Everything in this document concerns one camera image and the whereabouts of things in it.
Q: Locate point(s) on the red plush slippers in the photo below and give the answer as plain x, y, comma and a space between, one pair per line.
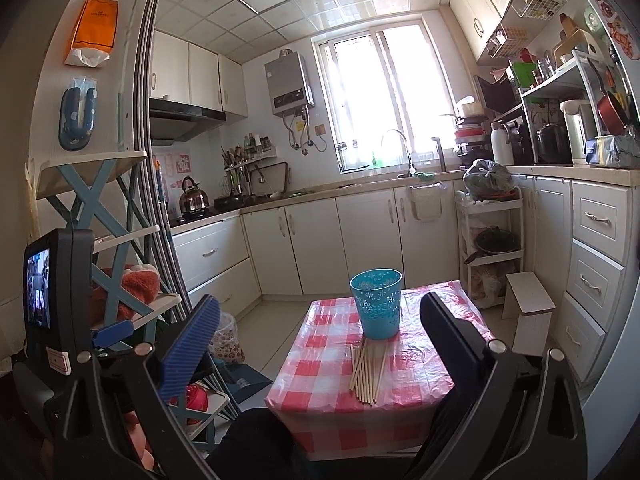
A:
137, 285

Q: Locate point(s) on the chrome curved faucet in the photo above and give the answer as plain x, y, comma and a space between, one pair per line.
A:
407, 152

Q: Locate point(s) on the black lidded pan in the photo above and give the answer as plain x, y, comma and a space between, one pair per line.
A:
496, 242

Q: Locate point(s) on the black range hood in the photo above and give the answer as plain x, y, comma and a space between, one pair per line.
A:
185, 120

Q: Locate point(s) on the green plastic bag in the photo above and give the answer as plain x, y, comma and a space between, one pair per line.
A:
487, 177

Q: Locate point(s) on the orange paper bag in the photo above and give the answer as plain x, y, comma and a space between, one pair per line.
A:
95, 25

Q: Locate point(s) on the pile of wooden chopsticks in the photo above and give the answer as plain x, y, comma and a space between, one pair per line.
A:
367, 375

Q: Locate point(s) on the blue white shelf rack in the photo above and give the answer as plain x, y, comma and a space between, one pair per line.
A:
90, 195

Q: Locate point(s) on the steel kettle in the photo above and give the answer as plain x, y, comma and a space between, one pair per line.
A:
194, 200

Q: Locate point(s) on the stack of food containers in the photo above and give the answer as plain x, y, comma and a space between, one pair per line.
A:
469, 132

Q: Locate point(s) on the white electric water boiler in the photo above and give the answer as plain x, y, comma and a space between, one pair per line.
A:
575, 130

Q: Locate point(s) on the white wall cabinets tall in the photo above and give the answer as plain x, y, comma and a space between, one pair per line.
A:
480, 5

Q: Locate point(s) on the blue perforated plastic basket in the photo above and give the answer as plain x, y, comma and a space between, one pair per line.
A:
377, 305

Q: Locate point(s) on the white wall cabinets short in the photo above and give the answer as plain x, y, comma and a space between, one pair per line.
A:
200, 75

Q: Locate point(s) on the blue dustpan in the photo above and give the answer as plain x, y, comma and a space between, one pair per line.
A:
245, 380

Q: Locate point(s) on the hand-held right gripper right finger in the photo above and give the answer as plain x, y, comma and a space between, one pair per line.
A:
450, 340

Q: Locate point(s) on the grey sliding door frame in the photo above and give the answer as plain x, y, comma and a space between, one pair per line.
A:
145, 85

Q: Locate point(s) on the straight chrome tap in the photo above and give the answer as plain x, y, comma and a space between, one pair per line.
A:
441, 155

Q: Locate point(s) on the red floral sticker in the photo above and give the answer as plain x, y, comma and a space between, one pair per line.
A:
617, 22

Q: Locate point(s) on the wall utensil rack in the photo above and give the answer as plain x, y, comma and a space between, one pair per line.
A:
247, 160

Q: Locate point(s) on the red checked plastic tablecloth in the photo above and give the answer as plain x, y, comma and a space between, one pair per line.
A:
325, 360

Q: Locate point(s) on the white hanging cabinet bin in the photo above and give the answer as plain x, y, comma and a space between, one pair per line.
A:
427, 205

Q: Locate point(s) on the waste bin with patterned bag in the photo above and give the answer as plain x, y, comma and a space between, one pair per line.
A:
227, 340

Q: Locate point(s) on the green cloth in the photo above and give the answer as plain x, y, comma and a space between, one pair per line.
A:
426, 176

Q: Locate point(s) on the blue foil bag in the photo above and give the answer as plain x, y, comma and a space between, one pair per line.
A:
615, 152

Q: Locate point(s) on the white step stool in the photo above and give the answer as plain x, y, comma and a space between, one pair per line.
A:
530, 305

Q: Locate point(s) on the dark framed drying tray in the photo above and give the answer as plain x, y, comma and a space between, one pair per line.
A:
272, 180

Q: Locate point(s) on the black wok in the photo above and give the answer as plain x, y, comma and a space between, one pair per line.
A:
229, 202

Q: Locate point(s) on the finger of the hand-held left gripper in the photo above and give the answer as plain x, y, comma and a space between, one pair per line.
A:
112, 332

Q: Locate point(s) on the white framed window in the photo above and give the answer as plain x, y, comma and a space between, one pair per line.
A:
380, 95

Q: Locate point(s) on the black cooking pot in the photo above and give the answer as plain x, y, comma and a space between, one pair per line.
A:
552, 142

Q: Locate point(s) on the red paper wall decoration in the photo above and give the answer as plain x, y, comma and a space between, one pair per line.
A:
181, 164

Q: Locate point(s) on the person's left leg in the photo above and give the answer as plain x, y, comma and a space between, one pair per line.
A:
260, 442

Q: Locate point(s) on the blue u-shaped packaged item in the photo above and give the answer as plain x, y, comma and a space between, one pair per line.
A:
75, 132

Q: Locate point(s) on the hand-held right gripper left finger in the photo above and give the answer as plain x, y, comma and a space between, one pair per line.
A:
192, 345

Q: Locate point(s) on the red plastic bag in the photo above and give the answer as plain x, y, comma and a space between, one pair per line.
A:
197, 400

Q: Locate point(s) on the grey gas water heater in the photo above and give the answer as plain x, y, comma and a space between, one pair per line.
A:
287, 85

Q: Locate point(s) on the wall power outlet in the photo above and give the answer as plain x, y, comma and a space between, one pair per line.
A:
320, 130

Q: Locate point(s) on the white drawer cabinet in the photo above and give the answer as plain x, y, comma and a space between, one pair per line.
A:
595, 260

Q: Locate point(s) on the white trolley rack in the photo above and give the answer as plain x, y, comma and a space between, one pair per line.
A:
492, 260

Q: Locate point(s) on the green round clock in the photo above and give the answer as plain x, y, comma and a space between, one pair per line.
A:
593, 21

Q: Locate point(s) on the red frying pan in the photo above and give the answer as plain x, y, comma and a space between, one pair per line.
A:
612, 112

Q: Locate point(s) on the green plastic box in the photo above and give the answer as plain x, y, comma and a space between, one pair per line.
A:
524, 75

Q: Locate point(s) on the white countertop shelf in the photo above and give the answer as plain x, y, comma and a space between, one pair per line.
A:
555, 80

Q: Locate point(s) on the white thermos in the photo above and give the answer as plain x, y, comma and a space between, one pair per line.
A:
501, 147

